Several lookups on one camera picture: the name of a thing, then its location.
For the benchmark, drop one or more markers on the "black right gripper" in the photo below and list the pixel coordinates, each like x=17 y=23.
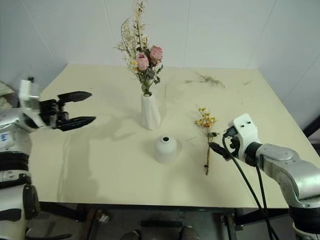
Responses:
x=232 y=143

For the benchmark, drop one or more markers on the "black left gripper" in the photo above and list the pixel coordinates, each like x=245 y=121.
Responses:
x=51 y=113

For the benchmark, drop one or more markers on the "yellow dried flower bouquet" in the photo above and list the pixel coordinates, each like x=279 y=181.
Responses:
x=207 y=125

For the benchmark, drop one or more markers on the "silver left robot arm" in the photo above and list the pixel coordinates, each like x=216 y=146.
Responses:
x=11 y=150

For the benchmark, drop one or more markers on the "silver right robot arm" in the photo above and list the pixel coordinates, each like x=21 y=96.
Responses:
x=287 y=162

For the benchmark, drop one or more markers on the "short white round vase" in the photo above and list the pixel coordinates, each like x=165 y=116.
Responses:
x=165 y=150

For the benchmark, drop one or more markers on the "loose dried grass sprig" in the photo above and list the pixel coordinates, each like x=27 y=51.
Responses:
x=207 y=80

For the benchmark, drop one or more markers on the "tall white faceted vase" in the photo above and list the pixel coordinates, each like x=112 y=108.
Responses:
x=150 y=112

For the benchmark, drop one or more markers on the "small dried twig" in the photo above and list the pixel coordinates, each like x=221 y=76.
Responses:
x=248 y=82

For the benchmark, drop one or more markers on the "pale cluttered boxes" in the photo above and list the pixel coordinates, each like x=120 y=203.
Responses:
x=5 y=96

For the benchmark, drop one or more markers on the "pink rose dried bouquet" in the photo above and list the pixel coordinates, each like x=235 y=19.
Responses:
x=141 y=50

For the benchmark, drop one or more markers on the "dark rounded shape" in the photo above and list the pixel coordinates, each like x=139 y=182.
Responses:
x=130 y=235
x=190 y=233

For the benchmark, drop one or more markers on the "black metal stand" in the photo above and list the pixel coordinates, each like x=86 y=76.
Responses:
x=312 y=130

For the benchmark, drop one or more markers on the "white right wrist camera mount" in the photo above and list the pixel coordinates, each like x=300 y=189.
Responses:
x=246 y=130

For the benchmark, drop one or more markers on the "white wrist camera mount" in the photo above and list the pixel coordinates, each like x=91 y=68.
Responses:
x=246 y=130
x=28 y=96

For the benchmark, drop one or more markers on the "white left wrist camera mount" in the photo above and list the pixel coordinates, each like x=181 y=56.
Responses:
x=28 y=96

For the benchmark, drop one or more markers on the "black metal table frame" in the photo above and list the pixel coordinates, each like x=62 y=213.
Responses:
x=155 y=208

